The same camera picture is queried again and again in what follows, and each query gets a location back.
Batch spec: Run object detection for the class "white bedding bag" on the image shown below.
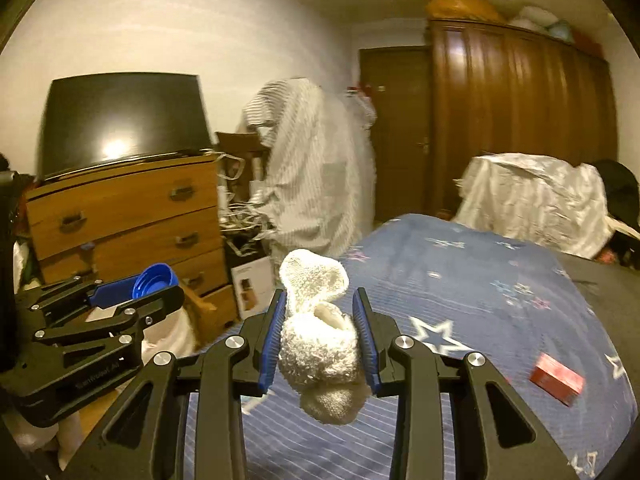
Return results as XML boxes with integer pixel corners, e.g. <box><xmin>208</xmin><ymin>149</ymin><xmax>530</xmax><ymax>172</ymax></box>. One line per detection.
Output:
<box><xmin>510</xmin><ymin>6</ymin><xmax>559</xmax><ymax>31</ymax></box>

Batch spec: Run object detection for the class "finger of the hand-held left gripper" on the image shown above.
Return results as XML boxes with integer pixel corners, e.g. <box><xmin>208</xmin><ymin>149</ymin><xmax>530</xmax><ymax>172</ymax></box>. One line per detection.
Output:
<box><xmin>32</xmin><ymin>286</ymin><xmax>187</xmax><ymax>357</ymax></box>
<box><xmin>15</xmin><ymin>275</ymin><xmax>139</xmax><ymax>332</ymax></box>

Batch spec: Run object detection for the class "blue star print bedsheet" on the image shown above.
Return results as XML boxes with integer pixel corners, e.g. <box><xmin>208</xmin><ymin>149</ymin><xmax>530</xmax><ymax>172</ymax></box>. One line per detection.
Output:
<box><xmin>182</xmin><ymin>213</ymin><xmax>626</xmax><ymax>480</ymax></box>

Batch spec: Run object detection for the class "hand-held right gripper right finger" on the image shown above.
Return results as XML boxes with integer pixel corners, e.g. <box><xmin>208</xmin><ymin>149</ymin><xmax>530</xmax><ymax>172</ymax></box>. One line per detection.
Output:
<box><xmin>351</xmin><ymin>287</ymin><xmax>578</xmax><ymax>480</ymax></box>

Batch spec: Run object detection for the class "white satin cloth cover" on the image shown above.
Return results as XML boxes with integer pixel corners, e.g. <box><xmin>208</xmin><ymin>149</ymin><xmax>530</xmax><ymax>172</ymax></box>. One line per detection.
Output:
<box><xmin>452</xmin><ymin>152</ymin><xmax>613</xmax><ymax>261</ymax></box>

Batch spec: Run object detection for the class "white fluffy sock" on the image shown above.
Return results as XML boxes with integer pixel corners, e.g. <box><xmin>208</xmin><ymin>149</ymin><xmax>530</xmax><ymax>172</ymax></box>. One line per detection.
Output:
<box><xmin>277</xmin><ymin>249</ymin><xmax>371</xmax><ymax>426</ymax></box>

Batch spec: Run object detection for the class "brown wooden wardrobe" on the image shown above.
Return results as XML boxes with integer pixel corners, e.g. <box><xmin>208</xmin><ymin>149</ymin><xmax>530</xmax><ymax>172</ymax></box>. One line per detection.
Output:
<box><xmin>427</xmin><ymin>18</ymin><xmax>618</xmax><ymax>221</ymax></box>

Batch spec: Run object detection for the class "red storage box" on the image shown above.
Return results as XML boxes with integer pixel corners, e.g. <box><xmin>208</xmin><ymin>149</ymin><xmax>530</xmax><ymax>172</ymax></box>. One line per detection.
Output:
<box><xmin>572</xmin><ymin>30</ymin><xmax>602</xmax><ymax>56</ymax></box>

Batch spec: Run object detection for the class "wooden chair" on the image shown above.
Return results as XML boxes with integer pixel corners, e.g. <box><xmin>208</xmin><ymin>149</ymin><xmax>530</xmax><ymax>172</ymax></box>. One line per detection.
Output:
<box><xmin>215</xmin><ymin>131</ymin><xmax>271</xmax><ymax>167</ymax></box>

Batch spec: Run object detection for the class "orange storage bag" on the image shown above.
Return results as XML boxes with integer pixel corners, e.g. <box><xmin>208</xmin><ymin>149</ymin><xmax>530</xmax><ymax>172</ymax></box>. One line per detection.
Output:
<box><xmin>425</xmin><ymin>0</ymin><xmax>506</xmax><ymax>23</ymax></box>

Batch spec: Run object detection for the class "tangle of white cables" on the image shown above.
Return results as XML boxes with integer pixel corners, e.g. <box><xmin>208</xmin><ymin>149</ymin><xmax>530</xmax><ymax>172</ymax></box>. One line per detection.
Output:
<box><xmin>212</xmin><ymin>147</ymin><xmax>277</xmax><ymax>242</ymax></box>

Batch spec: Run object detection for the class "black cloth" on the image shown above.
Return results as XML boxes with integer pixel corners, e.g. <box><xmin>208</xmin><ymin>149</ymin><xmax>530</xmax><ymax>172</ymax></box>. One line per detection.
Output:
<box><xmin>592</xmin><ymin>159</ymin><xmax>640</xmax><ymax>233</ymax></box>

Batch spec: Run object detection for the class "red pink carton box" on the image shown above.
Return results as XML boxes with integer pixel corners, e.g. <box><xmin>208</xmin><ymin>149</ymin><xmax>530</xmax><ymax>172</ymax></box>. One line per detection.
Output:
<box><xmin>530</xmin><ymin>352</ymin><xmax>586</xmax><ymax>407</ymax></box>

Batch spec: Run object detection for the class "striped cloth cover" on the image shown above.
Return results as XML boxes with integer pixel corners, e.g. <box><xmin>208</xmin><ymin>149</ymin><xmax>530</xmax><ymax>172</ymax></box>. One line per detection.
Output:
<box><xmin>237</xmin><ymin>77</ymin><xmax>378</xmax><ymax>266</ymax></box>

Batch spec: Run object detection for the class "dark wooden door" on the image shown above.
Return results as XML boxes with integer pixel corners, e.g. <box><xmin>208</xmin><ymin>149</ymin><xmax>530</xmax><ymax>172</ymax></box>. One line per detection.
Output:
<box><xmin>359</xmin><ymin>46</ymin><xmax>433</xmax><ymax>223</ymax></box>

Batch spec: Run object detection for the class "black television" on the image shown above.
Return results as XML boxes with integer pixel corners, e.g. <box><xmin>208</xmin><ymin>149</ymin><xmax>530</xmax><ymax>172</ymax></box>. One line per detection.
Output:
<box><xmin>36</xmin><ymin>72</ymin><xmax>211</xmax><ymax>181</ymax></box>

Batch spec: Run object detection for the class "white appliance box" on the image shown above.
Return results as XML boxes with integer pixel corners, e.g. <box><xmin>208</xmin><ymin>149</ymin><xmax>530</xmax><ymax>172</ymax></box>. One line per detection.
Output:
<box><xmin>230</xmin><ymin>258</ymin><xmax>274</xmax><ymax>320</ymax></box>

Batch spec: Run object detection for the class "white plastic bin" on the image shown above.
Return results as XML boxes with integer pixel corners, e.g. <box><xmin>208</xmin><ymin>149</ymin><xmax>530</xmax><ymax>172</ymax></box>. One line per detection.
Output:
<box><xmin>140</xmin><ymin>305</ymin><xmax>197</xmax><ymax>362</ymax></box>

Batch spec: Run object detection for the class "blue bottle cap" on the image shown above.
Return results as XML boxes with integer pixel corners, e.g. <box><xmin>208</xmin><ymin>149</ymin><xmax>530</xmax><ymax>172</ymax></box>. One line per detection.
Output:
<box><xmin>131</xmin><ymin>263</ymin><xmax>182</xmax><ymax>303</ymax></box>

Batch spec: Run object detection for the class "dark grey blanket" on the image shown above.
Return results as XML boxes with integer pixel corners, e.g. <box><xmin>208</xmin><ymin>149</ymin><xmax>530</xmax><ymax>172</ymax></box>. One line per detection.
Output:
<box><xmin>555</xmin><ymin>250</ymin><xmax>640</xmax><ymax>411</ymax></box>

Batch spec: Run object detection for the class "pale blue bedding bag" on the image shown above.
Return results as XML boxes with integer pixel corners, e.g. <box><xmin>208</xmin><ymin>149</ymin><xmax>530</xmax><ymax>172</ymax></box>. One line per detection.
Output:
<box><xmin>547</xmin><ymin>20</ymin><xmax>577</xmax><ymax>43</ymax></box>

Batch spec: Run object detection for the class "wooden dresser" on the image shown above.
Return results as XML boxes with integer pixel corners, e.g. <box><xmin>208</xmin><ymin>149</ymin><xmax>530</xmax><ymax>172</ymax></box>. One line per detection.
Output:
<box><xmin>25</xmin><ymin>152</ymin><xmax>238</xmax><ymax>341</ymax></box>

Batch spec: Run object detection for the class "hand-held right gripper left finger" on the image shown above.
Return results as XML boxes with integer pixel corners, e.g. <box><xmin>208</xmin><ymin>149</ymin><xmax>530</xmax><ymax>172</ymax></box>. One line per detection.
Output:
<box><xmin>62</xmin><ymin>287</ymin><xmax>288</xmax><ymax>480</ymax></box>

